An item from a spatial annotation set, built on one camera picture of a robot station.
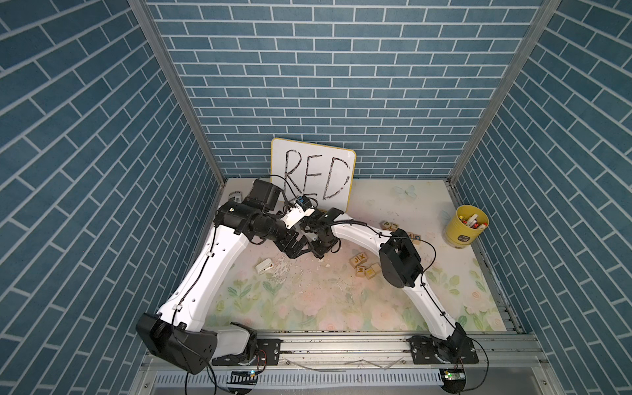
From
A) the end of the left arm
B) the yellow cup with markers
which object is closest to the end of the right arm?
the end of the left arm

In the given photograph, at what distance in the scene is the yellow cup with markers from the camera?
2.94 ft

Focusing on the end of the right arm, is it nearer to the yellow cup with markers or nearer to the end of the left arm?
the end of the left arm
